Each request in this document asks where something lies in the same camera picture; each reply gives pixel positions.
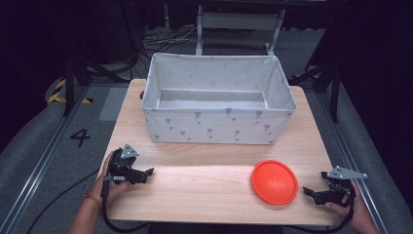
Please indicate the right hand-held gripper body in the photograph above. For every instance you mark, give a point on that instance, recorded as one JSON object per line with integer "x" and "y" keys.
{"x": 341, "y": 188}

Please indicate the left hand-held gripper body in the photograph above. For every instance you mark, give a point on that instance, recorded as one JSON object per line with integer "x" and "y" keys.
{"x": 120, "y": 165}

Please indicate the person's right hand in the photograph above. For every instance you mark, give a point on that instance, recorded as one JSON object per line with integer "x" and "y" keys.
{"x": 355, "y": 211}

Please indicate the person's left hand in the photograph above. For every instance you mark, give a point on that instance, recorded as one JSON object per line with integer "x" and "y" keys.
{"x": 112, "y": 191}

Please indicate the orange round plastic plate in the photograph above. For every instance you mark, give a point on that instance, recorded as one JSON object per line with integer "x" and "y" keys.
{"x": 274, "y": 182}

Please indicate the white fabric storage box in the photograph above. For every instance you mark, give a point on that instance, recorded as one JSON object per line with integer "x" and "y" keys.
{"x": 214, "y": 126}

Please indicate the yellow black floor tape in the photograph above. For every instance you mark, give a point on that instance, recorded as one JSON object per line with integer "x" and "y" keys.
{"x": 57, "y": 92}

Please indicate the black metal stand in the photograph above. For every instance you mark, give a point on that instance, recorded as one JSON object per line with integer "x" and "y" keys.
{"x": 326, "y": 81}
{"x": 74, "y": 78}

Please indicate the metal floor rail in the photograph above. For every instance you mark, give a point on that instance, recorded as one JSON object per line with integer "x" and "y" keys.
{"x": 349, "y": 156}
{"x": 39, "y": 165}

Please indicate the grey metal frame stand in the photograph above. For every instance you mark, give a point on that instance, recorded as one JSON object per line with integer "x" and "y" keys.
{"x": 238, "y": 22}

